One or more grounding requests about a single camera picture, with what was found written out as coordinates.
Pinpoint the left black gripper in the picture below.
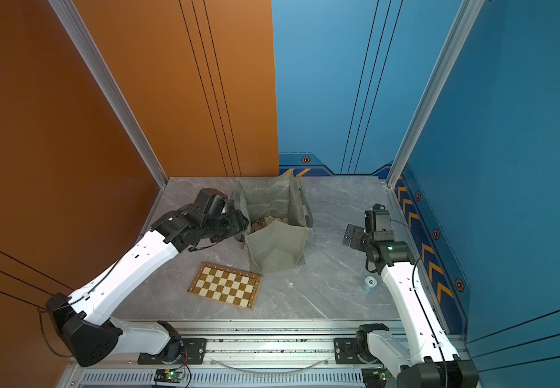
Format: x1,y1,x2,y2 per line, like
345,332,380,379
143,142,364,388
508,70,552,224
202,208,252,243

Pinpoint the olive green tote bag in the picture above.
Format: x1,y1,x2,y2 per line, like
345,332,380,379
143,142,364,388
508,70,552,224
231,173,313,274

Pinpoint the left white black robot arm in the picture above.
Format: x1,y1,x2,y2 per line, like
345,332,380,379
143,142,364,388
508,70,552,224
46,189,249,367

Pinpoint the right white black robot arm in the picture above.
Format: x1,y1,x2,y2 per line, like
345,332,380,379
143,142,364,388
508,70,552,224
343,204,480,387

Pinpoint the wooden chessboard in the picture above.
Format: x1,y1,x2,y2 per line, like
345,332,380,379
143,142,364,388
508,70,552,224
188,262,262,310

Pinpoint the right green circuit board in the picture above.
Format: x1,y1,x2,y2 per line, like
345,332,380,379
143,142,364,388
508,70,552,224
361,369,391,388

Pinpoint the green circuit board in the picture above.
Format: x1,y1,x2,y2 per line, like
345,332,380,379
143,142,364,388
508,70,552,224
153,369,186,386
361,369,391,388

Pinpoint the left green circuit board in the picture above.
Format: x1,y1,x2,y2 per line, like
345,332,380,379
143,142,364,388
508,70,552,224
153,369,186,386

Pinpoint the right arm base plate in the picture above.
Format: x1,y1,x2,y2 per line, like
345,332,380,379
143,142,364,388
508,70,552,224
333,338,374,365

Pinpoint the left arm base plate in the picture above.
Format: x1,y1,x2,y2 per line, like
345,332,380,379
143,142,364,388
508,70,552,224
137,338,207,365

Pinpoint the aluminium front rail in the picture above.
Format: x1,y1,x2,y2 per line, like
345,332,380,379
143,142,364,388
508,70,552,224
56,318,484,388

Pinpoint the right aluminium frame post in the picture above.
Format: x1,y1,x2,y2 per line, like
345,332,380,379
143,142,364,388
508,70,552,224
386,0,484,189

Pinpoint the aluminium frame post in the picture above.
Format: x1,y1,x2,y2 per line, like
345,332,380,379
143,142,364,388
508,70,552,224
386,0,484,189
49,0,168,189

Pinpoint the left aluminium frame post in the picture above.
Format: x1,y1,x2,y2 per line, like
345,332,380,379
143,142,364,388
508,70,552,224
49,0,168,189

